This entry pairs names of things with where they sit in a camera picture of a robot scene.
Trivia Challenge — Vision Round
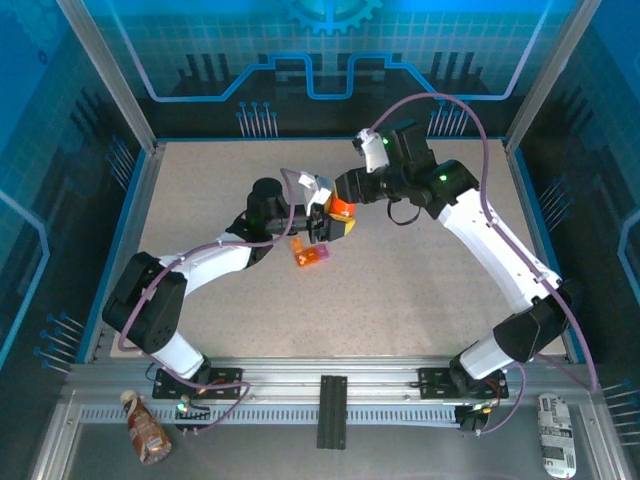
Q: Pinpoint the aluminium side rail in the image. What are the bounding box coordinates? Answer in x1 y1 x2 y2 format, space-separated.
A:
82 142 164 364

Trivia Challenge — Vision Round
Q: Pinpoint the orange pill bottle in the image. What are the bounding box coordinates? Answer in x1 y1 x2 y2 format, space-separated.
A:
327 196 358 219

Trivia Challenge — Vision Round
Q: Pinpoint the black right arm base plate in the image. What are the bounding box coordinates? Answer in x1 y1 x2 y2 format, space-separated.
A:
417 367 510 401

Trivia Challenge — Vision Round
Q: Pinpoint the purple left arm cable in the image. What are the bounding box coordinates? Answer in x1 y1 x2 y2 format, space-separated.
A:
118 167 304 436

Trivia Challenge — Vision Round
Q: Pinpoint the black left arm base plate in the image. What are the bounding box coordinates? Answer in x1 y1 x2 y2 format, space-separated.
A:
152 367 244 401

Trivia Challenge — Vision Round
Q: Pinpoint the black extrusion bracket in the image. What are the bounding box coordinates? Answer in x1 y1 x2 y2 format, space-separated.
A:
316 374 349 451

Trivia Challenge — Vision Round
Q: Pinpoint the black controller board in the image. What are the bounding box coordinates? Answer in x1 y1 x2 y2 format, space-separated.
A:
173 394 211 434

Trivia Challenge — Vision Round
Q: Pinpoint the aluminium frame beam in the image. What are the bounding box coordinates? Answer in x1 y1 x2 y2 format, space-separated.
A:
62 354 599 406

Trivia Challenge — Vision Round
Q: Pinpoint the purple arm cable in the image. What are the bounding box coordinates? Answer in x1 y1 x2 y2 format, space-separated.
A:
370 92 599 437
118 167 304 436

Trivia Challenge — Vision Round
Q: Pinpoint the aluminium frame post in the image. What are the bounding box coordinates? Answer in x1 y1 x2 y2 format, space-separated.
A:
54 0 166 156
502 0 604 156

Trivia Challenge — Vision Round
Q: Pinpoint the slotted aluminium rail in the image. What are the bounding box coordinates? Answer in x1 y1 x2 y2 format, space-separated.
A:
79 405 460 425

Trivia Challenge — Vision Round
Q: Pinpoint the orange pill box SUN print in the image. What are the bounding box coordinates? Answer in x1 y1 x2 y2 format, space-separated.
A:
291 237 312 268

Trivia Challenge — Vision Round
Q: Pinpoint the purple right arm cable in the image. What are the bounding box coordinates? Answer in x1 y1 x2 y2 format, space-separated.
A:
370 92 599 437

